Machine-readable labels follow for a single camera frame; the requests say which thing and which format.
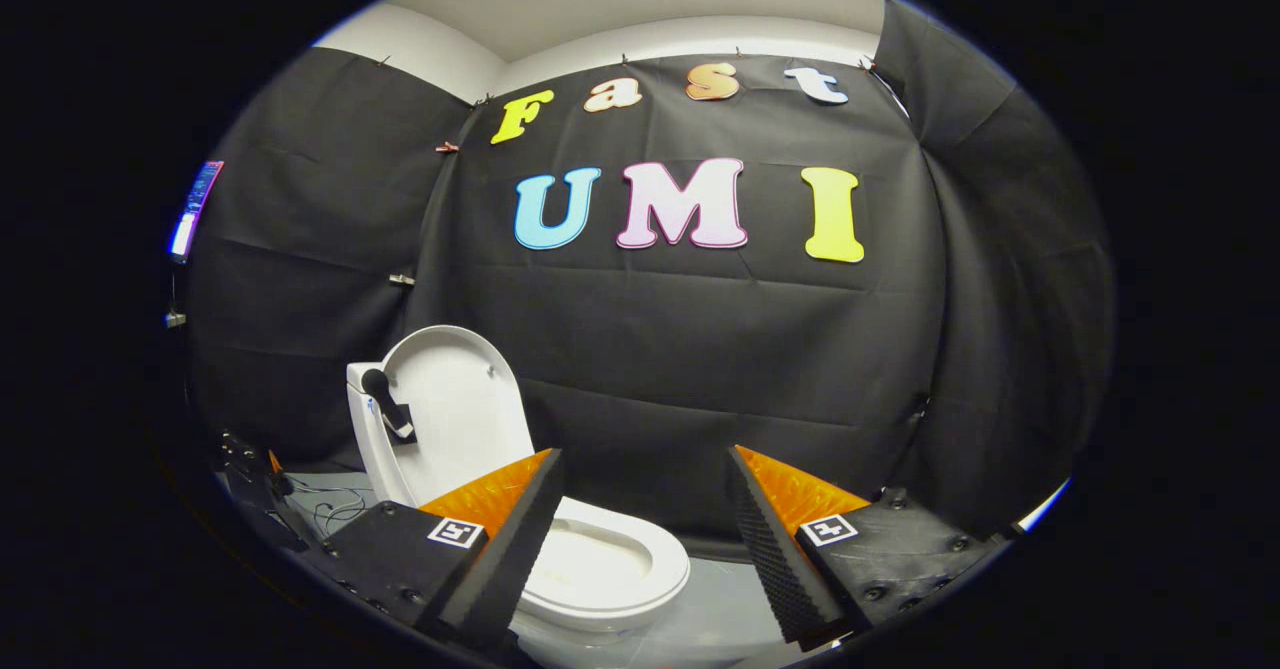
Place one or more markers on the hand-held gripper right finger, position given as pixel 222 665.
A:
pixel 775 559

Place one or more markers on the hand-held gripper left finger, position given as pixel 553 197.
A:
pixel 515 549

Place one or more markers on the white toilet lid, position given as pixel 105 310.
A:
pixel 460 409

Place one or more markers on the white toilet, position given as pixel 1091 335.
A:
pixel 372 449

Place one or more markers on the silver cloth clip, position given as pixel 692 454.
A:
pixel 401 279

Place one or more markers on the black backdrop cloth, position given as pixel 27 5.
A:
pixel 680 349

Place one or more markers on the white toilet seat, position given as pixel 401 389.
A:
pixel 665 559

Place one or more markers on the computer monitor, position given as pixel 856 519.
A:
pixel 195 209

